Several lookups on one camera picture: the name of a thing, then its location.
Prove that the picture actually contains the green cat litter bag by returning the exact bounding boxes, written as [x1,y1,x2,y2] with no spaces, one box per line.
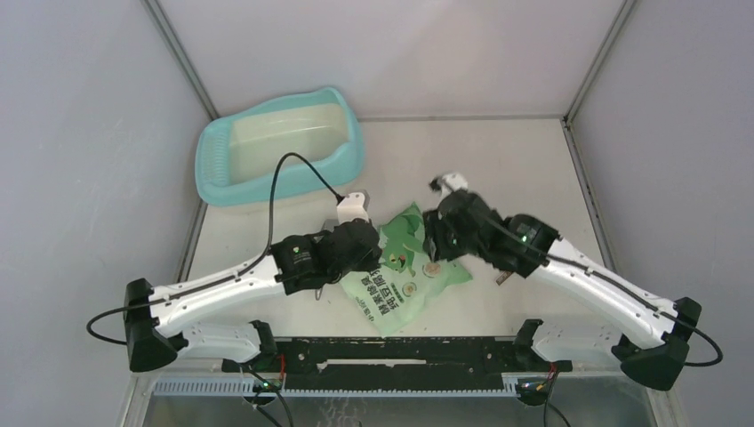
[340,203,472,337]

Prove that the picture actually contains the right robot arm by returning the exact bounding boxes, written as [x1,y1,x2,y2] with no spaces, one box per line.
[422,189,702,391]

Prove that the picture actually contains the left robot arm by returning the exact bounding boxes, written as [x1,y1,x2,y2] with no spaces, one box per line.
[124,219,381,373]

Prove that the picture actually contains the teal plastic litter box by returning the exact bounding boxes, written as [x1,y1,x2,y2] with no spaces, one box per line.
[195,87,365,208]

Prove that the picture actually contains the torn brown bag strip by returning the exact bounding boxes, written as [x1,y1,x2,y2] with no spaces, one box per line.
[495,270,514,286]

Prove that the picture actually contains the black mounting base bar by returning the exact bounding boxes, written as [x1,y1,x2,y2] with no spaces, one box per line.
[221,336,573,391]

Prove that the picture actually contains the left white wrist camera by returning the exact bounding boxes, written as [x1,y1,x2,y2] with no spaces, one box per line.
[336,190,371,224]

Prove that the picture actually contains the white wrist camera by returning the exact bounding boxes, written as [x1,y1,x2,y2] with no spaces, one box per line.
[336,190,371,224]
[429,172,469,197]

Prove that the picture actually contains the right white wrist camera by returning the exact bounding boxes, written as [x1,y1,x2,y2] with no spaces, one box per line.
[429,172,469,197]

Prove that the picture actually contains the white slotted cable duct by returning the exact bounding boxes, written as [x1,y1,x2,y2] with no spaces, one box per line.
[152,377,519,398]

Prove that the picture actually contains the right black camera cable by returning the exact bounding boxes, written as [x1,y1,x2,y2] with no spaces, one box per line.
[438,179,725,369]

